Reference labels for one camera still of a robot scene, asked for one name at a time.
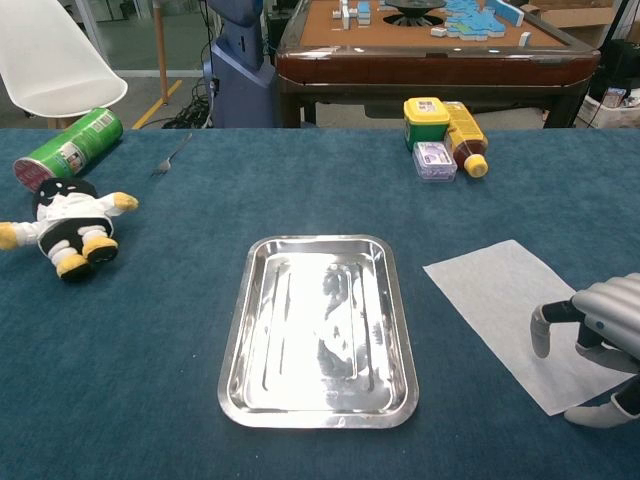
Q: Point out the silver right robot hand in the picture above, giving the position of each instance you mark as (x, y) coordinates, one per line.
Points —
(615, 310)

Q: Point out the white paper sheet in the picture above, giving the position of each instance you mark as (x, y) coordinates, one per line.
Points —
(495, 300)

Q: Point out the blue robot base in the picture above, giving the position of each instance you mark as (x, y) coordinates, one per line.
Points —
(240, 75)

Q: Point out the shiny metal tray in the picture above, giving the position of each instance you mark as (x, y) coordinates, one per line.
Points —
(310, 330)

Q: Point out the white storage box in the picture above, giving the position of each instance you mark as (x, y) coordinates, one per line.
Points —
(607, 112)

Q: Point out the yellow capped honey bottle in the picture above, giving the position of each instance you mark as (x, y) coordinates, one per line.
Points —
(465, 132)

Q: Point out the small clear plastic box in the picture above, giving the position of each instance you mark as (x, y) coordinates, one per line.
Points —
(434, 160)

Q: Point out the yellow lidded tub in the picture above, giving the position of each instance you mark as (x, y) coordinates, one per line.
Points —
(425, 122)

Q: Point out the black tripod stand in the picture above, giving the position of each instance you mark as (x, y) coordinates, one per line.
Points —
(614, 25)

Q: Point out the single white mahjong tile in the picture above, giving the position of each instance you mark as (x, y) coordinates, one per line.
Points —
(525, 38)

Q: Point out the brown cardboard box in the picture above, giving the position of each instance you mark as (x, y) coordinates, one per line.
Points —
(570, 12)

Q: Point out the brown mahjong table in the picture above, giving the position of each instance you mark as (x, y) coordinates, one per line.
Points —
(425, 70)

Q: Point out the long blue mahjong tile row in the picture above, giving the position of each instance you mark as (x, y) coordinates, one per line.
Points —
(510, 12)

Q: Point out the blue mahjong tile pile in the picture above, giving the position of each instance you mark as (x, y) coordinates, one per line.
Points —
(472, 22)

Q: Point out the pair of white mahjong tiles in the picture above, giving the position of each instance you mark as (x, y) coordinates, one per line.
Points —
(439, 32)

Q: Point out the black mahjong table dome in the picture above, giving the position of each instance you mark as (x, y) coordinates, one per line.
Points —
(415, 11)

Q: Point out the blue mahjong tile stack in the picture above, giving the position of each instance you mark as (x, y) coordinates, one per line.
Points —
(357, 14)

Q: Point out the teal table cloth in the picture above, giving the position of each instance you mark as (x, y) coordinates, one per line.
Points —
(150, 350)

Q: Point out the silver fork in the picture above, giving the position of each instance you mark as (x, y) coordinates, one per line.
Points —
(165, 164)

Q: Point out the black white plush doll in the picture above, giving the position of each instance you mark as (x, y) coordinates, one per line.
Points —
(75, 215)

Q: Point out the green chips can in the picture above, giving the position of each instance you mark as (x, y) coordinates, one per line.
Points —
(75, 145)

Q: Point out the white chair wooden legs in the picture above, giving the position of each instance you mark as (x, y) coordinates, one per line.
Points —
(50, 60)

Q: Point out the wooden post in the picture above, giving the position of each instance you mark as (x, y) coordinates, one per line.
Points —
(161, 50)

